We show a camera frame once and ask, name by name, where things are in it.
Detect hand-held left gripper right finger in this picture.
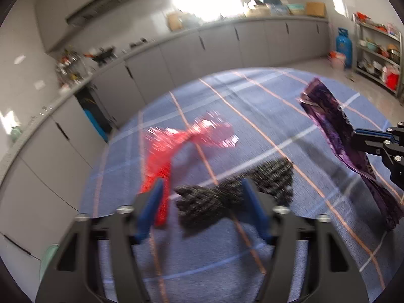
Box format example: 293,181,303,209
241,178,370,303

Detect metal spice rack with bottles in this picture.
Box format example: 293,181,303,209
55,49,89,86

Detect wooden cutting board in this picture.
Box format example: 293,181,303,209
167,13,184,31

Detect cardboard box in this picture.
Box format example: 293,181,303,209
306,2,326,18

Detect pile of storage containers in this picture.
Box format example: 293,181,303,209
244,0,288,16

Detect red and white bucket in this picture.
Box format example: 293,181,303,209
328,51,346,70

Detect stacked teal basins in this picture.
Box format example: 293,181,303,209
286,3,305,16

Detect purple foil wrapper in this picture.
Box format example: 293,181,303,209
298,78,404,231

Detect grey cabinets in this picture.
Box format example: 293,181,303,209
34,0,172,53
0,17,330,215

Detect blue plaid tablecloth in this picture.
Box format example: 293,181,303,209
79,66,403,303

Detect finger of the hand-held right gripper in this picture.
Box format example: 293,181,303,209
355,126,404,142
351,132,404,165

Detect red transparent plastic wrapper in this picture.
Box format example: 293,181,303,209
139,111,238,226

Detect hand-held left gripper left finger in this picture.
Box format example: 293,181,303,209
35,178,165,303

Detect metal storage shelf rack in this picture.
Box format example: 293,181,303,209
353,13,404,97

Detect grey upper cabinets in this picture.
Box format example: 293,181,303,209
34,0,172,53

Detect red plastic bag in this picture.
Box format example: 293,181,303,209
386,71,401,90

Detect grey lower cabinets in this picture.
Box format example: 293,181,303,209
0,17,330,215

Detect blue gas cylinder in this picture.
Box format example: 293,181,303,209
335,28,353,68

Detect black wok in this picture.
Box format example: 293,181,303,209
91,47,116,67

